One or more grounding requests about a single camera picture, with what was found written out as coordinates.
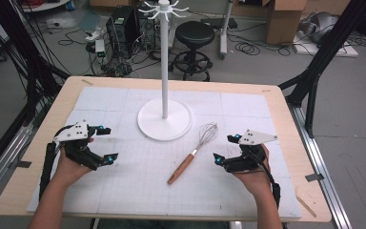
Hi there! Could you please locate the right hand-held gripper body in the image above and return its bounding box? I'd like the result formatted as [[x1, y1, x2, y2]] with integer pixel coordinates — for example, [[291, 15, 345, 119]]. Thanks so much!
[[223, 128, 279, 175]]

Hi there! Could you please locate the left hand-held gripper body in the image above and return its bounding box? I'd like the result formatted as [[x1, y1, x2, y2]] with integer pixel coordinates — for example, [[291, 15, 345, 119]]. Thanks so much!
[[52, 119, 105, 172]]

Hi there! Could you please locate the wooden handled wire whisk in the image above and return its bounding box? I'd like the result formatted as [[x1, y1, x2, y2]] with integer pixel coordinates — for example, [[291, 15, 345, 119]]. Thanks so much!
[[167, 122, 219, 186]]

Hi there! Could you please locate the white hook stand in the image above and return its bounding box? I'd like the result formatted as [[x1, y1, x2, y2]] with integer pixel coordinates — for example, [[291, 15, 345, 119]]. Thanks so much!
[[136, 0, 193, 142]]

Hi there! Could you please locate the person's right hand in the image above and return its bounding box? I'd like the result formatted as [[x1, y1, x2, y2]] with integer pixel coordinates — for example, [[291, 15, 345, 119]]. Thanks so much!
[[232, 143, 273, 197]]

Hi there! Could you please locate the person's left hand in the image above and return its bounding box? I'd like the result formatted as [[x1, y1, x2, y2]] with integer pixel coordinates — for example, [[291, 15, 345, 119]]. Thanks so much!
[[51, 136, 95, 189]]

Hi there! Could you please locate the white grid mat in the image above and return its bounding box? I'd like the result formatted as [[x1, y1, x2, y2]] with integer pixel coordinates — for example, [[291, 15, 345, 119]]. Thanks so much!
[[27, 86, 302, 220]]

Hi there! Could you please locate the black tape piece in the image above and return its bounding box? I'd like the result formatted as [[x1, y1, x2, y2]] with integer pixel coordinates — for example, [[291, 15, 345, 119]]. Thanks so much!
[[304, 173, 325, 183], [14, 159, 33, 169]]

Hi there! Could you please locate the thin wooden stick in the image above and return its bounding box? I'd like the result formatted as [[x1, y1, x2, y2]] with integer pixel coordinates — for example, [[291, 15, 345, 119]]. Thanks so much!
[[295, 194, 317, 219]]

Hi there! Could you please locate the white adapter box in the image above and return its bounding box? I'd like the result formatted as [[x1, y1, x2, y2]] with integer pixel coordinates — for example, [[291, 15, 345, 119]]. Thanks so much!
[[93, 39, 107, 58]]

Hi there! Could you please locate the white power strip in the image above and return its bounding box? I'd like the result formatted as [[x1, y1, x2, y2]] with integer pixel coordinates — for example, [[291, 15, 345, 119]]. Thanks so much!
[[85, 27, 108, 42]]

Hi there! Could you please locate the black computer tower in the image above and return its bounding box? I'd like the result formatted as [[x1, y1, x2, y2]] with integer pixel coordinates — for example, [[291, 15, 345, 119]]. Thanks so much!
[[105, 5, 141, 60]]

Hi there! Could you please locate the white metal stand leg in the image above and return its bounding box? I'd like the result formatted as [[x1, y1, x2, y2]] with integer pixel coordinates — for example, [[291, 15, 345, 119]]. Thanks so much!
[[218, 0, 235, 60]]

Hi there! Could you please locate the black round stool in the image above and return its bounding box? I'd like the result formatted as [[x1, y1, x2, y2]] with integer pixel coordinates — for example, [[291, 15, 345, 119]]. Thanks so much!
[[171, 20, 216, 83]]

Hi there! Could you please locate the white flat board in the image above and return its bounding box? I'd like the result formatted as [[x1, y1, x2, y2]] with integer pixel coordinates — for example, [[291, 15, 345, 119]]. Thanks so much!
[[291, 31, 360, 59]]

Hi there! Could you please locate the cardboard box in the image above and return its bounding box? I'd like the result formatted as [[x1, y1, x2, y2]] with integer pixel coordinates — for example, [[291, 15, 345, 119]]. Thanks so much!
[[265, 0, 308, 46]]

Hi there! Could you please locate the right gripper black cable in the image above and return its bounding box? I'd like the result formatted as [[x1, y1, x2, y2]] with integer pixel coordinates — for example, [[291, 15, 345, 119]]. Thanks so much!
[[247, 149, 282, 210]]

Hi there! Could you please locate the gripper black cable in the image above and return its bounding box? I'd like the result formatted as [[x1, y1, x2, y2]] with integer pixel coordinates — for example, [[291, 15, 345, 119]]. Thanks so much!
[[247, 149, 282, 210], [38, 124, 77, 202]]

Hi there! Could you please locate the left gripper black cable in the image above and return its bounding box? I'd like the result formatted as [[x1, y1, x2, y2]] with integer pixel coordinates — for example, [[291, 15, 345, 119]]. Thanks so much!
[[38, 124, 77, 202]]

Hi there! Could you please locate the black metal frame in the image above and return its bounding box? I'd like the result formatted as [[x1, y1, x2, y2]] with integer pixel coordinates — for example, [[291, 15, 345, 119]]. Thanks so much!
[[277, 0, 366, 139], [0, 0, 71, 183]]

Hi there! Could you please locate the aluminium rail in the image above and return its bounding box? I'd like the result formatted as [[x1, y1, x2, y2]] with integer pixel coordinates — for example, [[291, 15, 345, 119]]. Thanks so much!
[[0, 125, 35, 209], [286, 103, 353, 229]]

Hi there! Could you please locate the coiled black cable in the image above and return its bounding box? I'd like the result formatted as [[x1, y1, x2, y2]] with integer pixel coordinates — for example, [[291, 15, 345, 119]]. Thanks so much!
[[234, 40, 262, 56]]

